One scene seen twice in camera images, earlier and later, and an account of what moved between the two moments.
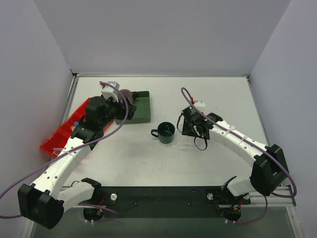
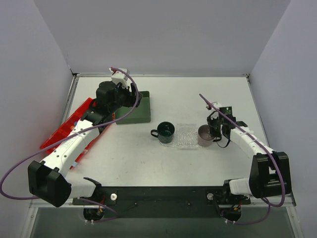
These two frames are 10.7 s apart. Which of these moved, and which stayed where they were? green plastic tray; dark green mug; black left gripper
Moved: black left gripper
Stayed: dark green mug; green plastic tray
